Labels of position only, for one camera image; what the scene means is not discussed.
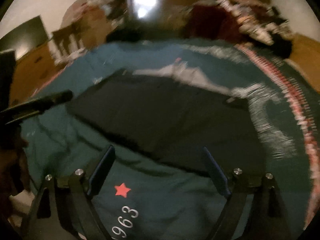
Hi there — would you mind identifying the black garment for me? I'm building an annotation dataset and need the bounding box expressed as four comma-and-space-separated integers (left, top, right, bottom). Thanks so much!
67, 72, 266, 177

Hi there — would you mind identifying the grey shirt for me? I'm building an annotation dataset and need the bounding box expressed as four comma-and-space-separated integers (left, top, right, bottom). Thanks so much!
133, 63, 233, 96

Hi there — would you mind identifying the pile of mixed clothes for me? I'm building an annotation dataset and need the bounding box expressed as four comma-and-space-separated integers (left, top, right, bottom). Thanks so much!
217, 0, 294, 59

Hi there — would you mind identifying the wooden dresser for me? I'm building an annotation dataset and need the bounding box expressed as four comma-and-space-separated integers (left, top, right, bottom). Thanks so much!
9, 42, 66, 106

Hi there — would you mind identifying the dark teal patterned bedspread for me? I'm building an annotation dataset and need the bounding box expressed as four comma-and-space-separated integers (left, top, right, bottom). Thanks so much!
22, 40, 319, 239

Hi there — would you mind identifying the television screen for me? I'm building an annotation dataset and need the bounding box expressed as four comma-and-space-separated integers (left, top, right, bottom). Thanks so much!
1, 16, 49, 59

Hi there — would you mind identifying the dark wooden chair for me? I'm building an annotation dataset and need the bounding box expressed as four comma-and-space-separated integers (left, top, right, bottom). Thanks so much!
52, 23, 81, 56

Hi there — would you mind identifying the wooden headboard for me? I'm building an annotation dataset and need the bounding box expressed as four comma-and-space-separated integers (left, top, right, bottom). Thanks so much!
285, 33, 320, 93

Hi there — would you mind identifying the dark red chair back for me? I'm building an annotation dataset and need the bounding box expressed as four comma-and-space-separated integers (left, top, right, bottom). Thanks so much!
182, 4, 242, 43

